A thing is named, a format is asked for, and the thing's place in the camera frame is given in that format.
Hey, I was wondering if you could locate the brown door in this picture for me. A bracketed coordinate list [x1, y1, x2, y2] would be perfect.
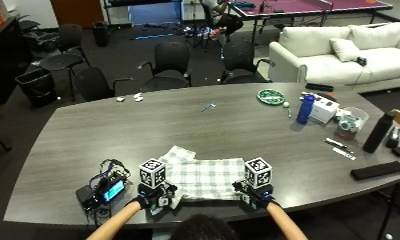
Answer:
[49, 0, 105, 30]

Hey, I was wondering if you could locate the black white marker pen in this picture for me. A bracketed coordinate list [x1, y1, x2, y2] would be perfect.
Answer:
[321, 137, 349, 150]

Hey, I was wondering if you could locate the person's left hand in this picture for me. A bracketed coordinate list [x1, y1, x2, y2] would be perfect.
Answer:
[133, 180, 180, 216]

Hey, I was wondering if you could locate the white sofa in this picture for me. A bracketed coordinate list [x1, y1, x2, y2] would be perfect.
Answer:
[268, 21, 400, 95]

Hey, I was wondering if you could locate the black stapler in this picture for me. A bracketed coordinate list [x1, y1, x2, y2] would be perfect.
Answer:
[383, 126, 400, 149]

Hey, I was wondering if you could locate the white grey plaid cloth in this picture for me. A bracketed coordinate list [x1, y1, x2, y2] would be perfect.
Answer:
[157, 144, 248, 202]

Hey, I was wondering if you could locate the large white cushion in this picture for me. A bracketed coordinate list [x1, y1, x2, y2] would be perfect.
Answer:
[347, 21, 400, 51]

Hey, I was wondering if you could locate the black chair without arms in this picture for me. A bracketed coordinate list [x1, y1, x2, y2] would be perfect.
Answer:
[39, 23, 92, 102]

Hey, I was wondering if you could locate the black round bin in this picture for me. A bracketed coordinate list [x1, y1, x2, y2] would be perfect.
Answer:
[90, 20, 112, 48]

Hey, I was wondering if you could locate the black armchair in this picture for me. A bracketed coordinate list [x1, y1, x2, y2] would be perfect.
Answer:
[136, 41, 193, 93]
[218, 39, 277, 85]
[70, 66, 134, 103]

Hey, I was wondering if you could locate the purple table tennis table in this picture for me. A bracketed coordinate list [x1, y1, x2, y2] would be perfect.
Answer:
[228, 0, 394, 45]

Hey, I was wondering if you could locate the black remote control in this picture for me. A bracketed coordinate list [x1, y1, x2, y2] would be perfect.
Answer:
[303, 82, 335, 93]

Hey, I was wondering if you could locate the bundle of black device cables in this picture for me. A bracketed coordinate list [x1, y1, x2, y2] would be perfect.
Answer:
[88, 158, 133, 191]

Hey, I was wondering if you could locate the clear plastic container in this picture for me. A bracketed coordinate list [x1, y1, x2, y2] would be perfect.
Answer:
[333, 106, 370, 141]

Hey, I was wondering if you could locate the white cardboard box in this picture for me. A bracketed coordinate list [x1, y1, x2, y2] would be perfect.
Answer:
[307, 97, 341, 125]

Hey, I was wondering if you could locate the white marker cube on left glove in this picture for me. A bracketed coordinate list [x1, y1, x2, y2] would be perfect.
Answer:
[137, 157, 168, 189]

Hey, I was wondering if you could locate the long black flat case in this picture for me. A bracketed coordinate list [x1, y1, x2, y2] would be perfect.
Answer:
[349, 160, 400, 182]

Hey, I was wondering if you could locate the blue water bottle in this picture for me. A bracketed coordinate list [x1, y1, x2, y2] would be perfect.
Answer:
[294, 93, 317, 126]

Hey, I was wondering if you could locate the black tall bottle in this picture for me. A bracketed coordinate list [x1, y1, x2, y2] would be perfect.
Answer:
[361, 111, 395, 154]

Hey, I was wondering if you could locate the white marker cube on glove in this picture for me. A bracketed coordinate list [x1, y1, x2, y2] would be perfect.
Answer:
[242, 156, 274, 190]
[137, 157, 168, 189]

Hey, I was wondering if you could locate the black side cabinet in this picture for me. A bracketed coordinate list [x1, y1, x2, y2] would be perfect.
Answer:
[0, 15, 33, 105]

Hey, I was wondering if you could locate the white marker cube on right glove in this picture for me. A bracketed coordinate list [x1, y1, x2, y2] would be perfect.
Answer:
[242, 156, 274, 190]

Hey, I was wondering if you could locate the green round plate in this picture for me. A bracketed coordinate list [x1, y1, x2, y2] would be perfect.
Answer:
[256, 88, 286, 106]

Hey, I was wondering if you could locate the small white cushion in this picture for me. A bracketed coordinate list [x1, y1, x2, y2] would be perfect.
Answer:
[327, 37, 362, 63]

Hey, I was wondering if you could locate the person's right hand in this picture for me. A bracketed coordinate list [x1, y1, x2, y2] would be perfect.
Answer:
[230, 179, 277, 212]

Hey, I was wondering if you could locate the black square waste bin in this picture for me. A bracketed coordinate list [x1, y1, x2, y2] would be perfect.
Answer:
[13, 67, 60, 109]

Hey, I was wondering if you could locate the blue board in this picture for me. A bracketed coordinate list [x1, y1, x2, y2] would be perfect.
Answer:
[126, 1, 185, 26]

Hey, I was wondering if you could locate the black device with lit screen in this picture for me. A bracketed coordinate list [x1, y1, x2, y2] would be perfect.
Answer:
[74, 178, 129, 211]

